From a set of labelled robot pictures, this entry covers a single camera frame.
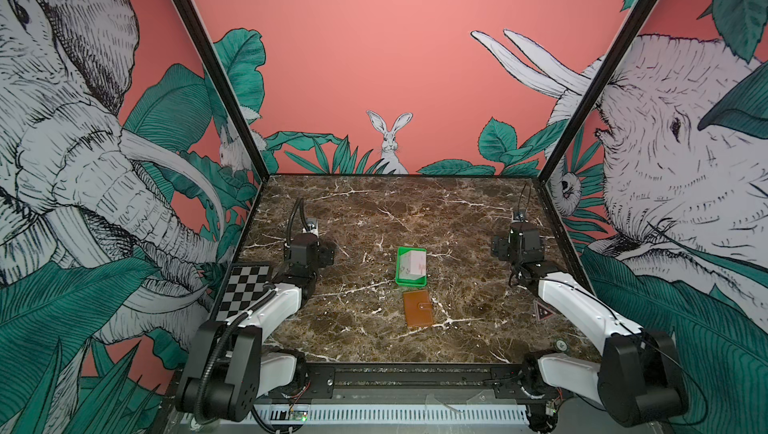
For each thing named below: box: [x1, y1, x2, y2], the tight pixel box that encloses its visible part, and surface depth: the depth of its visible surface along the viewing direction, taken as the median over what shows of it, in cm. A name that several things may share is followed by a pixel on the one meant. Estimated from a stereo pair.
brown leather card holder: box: [404, 290, 433, 327], surface depth 87 cm
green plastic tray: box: [395, 246, 427, 287], surface depth 92 cm
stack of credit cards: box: [399, 250, 426, 280], surface depth 94 cm
